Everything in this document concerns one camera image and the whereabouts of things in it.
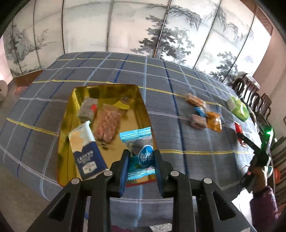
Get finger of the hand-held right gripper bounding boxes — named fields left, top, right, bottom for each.
left=237, top=132, right=261, bottom=151

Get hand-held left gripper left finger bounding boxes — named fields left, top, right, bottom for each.
left=27, top=149, right=130, bottom=232

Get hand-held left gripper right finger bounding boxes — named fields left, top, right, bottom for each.
left=154, top=149, right=257, bottom=232

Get red snack packet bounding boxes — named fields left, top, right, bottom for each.
left=233, top=122, right=247, bottom=147

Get orange snack packet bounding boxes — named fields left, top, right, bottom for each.
left=206, top=112, right=223, bottom=132

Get navy and silver cracker packet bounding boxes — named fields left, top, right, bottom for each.
left=68, top=120, right=108, bottom=181

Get blue candy packet white oval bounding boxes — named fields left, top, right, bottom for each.
left=119, top=127, right=158, bottom=181

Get brown cake packet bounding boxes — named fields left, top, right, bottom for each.
left=191, top=114, right=207, bottom=130

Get clear zip bag of peanuts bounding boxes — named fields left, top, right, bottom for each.
left=93, top=104, right=123, bottom=143

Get clear packet of orange pastries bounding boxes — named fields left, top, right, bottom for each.
left=185, top=93, right=206, bottom=107

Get gold tin box red sides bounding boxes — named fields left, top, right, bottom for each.
left=57, top=84, right=161, bottom=188

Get small yellow packet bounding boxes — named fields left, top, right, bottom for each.
left=114, top=96, right=133, bottom=110

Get grey snack packet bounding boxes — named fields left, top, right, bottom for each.
left=78, top=97, right=99, bottom=122

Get person's right forearm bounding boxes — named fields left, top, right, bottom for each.
left=249, top=186, right=280, bottom=232

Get person's right hand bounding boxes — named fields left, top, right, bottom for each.
left=252, top=167, right=269, bottom=196

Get green tissue pack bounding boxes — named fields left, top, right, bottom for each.
left=226, top=96, right=251, bottom=122

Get small plain blue packet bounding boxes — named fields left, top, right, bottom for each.
left=194, top=107, right=207, bottom=118

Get round stone disc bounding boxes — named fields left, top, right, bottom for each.
left=0, top=80, right=8, bottom=102

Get painted folding screen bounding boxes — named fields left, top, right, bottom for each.
left=2, top=0, right=274, bottom=86

